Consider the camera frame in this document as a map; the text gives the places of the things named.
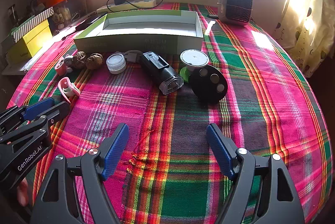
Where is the person's left hand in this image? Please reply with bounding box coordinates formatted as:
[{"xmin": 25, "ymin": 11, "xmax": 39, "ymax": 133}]
[{"xmin": 16, "ymin": 178, "xmax": 29, "ymax": 207}]

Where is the striped box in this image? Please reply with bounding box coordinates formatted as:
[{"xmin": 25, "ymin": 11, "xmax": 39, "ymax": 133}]
[{"xmin": 12, "ymin": 7, "xmax": 54, "ymax": 43}]

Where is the black flashlight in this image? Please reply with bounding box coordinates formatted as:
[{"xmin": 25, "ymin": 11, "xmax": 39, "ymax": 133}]
[{"xmin": 139, "ymin": 51, "xmax": 184, "ymax": 96}]

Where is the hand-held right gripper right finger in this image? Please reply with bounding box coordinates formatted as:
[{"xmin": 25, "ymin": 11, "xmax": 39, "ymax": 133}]
[{"xmin": 206, "ymin": 123, "xmax": 305, "ymax": 224}]

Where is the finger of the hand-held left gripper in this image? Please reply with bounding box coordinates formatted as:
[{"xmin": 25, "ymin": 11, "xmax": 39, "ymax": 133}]
[
  {"xmin": 0, "ymin": 102, "xmax": 71, "ymax": 146},
  {"xmin": 0, "ymin": 97, "xmax": 56, "ymax": 133}
]

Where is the brown walnut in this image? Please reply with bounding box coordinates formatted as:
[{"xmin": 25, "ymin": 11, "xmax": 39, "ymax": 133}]
[
  {"xmin": 86, "ymin": 53, "xmax": 104, "ymax": 70},
  {"xmin": 71, "ymin": 51, "xmax": 88, "ymax": 69}
]

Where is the white cable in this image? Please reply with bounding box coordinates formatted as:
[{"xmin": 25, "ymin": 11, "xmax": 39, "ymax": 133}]
[{"xmin": 115, "ymin": 50, "xmax": 143, "ymax": 63}]

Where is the green and white cardboard box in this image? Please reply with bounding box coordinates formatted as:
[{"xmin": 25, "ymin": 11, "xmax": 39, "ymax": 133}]
[{"xmin": 74, "ymin": 10, "xmax": 204, "ymax": 53}]

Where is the plaid tablecloth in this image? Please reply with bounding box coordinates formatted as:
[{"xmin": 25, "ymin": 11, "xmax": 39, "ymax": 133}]
[{"xmin": 8, "ymin": 3, "xmax": 333, "ymax": 224}]

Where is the yellow box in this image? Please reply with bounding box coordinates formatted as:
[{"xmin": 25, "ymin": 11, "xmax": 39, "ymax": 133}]
[{"xmin": 6, "ymin": 20, "xmax": 53, "ymax": 65}]

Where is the pink plastic clip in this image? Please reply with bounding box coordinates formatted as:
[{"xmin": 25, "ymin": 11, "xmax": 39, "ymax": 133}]
[
  {"xmin": 54, "ymin": 57, "xmax": 68, "ymax": 76},
  {"xmin": 58, "ymin": 77, "xmax": 81, "ymax": 104}
]

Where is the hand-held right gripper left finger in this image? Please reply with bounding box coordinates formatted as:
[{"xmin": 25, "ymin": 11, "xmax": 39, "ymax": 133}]
[{"xmin": 30, "ymin": 123, "xmax": 130, "ymax": 224}]

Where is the black oval disc with magnets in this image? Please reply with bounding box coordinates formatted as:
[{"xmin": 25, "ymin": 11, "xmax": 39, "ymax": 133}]
[{"xmin": 189, "ymin": 66, "xmax": 229, "ymax": 104}]

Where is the cream power strip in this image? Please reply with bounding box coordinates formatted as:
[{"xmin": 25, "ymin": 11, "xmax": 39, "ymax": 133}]
[{"xmin": 97, "ymin": 0, "xmax": 157, "ymax": 13}]

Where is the grey space heater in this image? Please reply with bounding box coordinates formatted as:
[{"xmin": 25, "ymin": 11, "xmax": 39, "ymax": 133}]
[{"xmin": 218, "ymin": 0, "xmax": 254, "ymax": 26}]

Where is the small white jar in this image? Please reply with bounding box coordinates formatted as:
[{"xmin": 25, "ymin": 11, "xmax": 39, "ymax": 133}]
[{"xmin": 106, "ymin": 53, "xmax": 127, "ymax": 75}]

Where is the white disc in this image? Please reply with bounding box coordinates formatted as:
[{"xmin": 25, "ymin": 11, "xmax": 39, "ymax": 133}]
[{"xmin": 179, "ymin": 49, "xmax": 209, "ymax": 83}]

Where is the black phone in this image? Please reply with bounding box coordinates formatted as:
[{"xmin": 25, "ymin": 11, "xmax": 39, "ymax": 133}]
[{"xmin": 75, "ymin": 10, "xmax": 108, "ymax": 31}]

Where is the cream dotted curtain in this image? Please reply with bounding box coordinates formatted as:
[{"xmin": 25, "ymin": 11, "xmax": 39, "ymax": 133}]
[{"xmin": 275, "ymin": 0, "xmax": 335, "ymax": 78}]

